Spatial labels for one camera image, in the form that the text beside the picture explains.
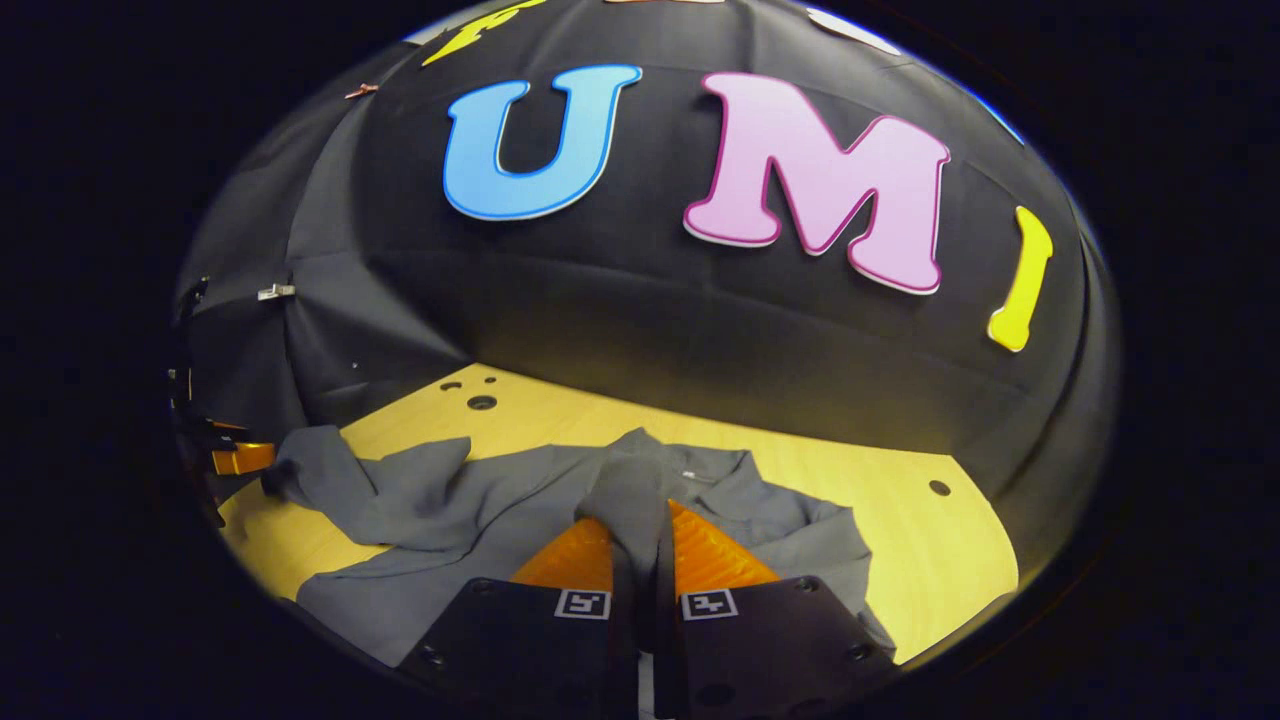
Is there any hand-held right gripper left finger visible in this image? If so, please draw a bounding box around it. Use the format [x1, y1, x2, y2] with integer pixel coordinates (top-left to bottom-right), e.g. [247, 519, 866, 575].
[395, 518, 641, 720]

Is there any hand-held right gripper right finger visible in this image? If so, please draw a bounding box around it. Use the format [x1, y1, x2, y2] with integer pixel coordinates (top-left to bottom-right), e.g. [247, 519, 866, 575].
[655, 500, 896, 720]

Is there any grey shirt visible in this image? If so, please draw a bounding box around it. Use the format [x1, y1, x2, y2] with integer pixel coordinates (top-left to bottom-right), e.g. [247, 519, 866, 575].
[262, 428, 896, 668]

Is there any black backdrop cloth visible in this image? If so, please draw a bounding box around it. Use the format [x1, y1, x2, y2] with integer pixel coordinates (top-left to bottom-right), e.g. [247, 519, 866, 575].
[175, 0, 1121, 561]

